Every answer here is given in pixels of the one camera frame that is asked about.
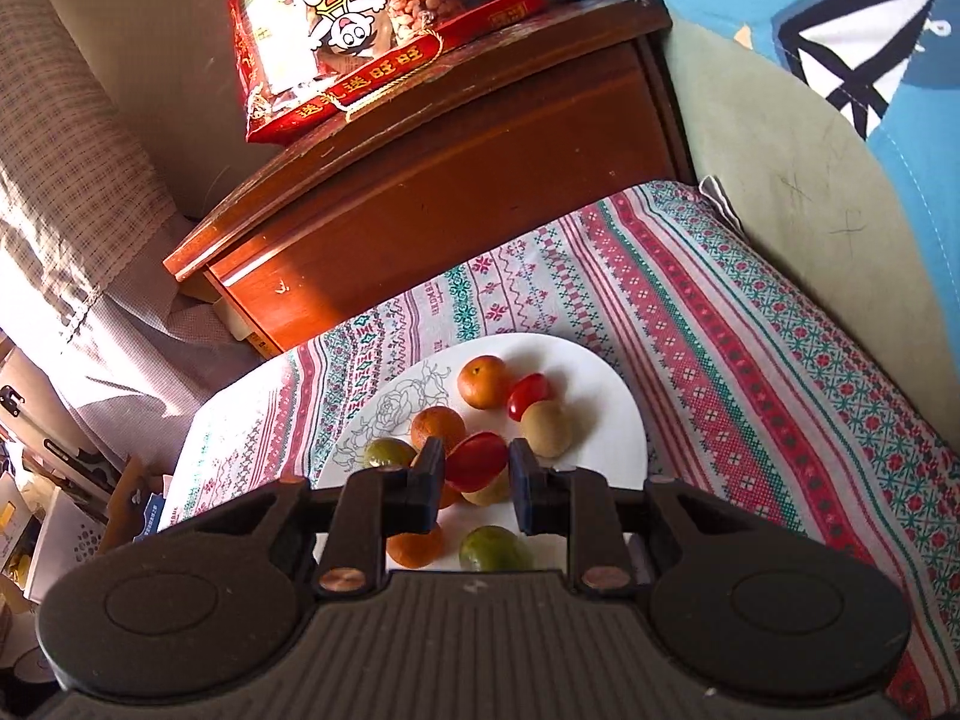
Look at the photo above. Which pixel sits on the blue printed blanket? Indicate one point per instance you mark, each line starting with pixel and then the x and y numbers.
pixel 890 69

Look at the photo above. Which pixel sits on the red tomato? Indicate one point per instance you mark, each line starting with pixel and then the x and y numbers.
pixel 475 462
pixel 526 392

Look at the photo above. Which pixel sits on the large tangerine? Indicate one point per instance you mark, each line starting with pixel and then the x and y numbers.
pixel 484 383

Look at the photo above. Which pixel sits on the white floral plate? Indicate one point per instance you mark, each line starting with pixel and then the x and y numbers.
pixel 608 432

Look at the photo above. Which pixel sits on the brown cardboard box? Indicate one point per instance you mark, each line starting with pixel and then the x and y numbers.
pixel 126 506

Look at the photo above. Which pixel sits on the patterned striped tablecloth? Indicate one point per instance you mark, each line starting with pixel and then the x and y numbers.
pixel 745 387

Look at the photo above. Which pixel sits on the white perforated basket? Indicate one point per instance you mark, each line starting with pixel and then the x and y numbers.
pixel 68 537

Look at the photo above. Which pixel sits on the red-brown wooden cabinet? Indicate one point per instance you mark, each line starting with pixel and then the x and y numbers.
pixel 492 140

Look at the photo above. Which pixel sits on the green fruit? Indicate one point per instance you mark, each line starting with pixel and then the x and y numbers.
pixel 494 549
pixel 388 452

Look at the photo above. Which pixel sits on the red snack gift bag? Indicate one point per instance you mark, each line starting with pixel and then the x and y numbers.
pixel 301 61

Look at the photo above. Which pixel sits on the beige sofa cushion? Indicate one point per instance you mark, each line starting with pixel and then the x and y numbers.
pixel 818 205

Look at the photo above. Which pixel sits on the tangerine front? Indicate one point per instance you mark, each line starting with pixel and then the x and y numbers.
pixel 415 551

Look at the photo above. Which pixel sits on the green fruit front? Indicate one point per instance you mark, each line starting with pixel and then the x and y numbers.
pixel 494 549

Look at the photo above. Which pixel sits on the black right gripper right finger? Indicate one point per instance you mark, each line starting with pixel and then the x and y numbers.
pixel 579 507

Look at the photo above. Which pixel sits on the green fruit back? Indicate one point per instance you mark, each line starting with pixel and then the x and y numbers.
pixel 388 452

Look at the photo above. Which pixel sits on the brown kiwi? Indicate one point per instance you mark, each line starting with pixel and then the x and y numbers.
pixel 498 490
pixel 547 429

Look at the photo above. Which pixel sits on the orange tangerine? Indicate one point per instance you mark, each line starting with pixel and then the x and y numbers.
pixel 441 422

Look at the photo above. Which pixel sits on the checkered beige curtain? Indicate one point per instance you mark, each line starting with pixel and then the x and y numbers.
pixel 86 224

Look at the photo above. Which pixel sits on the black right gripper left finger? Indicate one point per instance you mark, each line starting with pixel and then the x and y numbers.
pixel 370 507

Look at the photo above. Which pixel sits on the red tomato back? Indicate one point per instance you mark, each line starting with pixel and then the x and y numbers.
pixel 526 392

